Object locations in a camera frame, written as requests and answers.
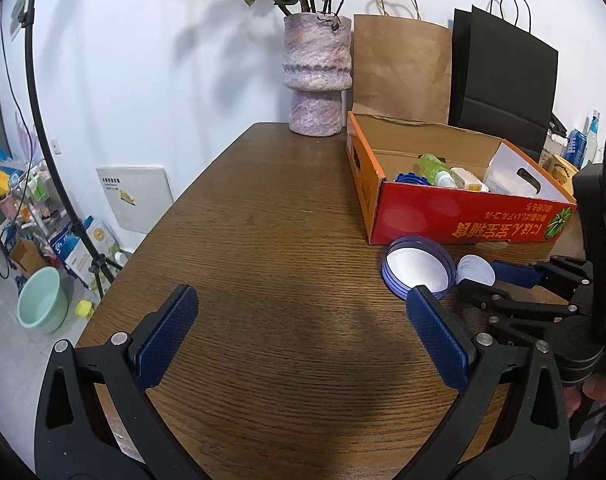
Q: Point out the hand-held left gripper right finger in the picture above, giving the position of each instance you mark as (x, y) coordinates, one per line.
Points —
(435, 340)

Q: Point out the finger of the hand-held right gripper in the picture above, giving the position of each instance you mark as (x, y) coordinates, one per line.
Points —
(508, 302)
(515, 274)

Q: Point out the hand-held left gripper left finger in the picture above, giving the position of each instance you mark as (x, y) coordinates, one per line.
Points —
(168, 340)

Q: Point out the small white lid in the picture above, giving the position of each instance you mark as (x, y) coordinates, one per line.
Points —
(475, 267)

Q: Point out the large blue-rimmed white lid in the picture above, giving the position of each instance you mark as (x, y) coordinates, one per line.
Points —
(415, 265)

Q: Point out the red cardboard box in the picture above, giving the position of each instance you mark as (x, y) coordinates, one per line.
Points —
(433, 215)

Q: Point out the beige plug adapter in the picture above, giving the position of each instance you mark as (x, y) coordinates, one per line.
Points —
(465, 178)

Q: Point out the green spray bottle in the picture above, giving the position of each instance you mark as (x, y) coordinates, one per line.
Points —
(430, 165)

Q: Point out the blue gear-shaped lid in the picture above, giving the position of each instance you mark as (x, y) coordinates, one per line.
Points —
(408, 178)

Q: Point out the person's right hand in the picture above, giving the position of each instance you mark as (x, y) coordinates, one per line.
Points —
(598, 389)

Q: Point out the yellow bear mug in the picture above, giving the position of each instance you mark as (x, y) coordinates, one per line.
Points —
(562, 170)

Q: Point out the small yellow container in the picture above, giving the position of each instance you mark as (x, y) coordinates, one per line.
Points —
(85, 308)

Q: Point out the blue drink carton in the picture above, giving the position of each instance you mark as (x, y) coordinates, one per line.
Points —
(577, 147)

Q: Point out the clear jar with black lid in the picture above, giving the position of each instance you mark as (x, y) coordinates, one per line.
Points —
(553, 145)

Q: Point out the clear bottle with blue cap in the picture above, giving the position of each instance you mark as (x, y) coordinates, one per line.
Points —
(593, 135)

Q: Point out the blue and white carton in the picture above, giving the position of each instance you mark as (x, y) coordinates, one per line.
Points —
(80, 255)

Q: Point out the mint green bucket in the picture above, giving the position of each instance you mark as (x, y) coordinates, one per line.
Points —
(40, 300)

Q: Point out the white board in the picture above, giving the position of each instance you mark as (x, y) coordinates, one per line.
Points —
(133, 200)

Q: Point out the small brown cardboard box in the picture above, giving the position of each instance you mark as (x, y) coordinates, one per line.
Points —
(27, 260)

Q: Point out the black paper bag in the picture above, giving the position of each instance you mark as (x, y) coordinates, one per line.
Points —
(503, 75)

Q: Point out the cluttered storage rack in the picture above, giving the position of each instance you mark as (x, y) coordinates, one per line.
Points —
(28, 200)

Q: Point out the brown paper bag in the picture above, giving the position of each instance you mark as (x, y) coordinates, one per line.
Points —
(398, 60)

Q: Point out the black light stand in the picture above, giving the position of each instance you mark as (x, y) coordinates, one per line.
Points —
(38, 110)

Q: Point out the pink marbled vase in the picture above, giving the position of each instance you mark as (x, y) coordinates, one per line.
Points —
(315, 60)

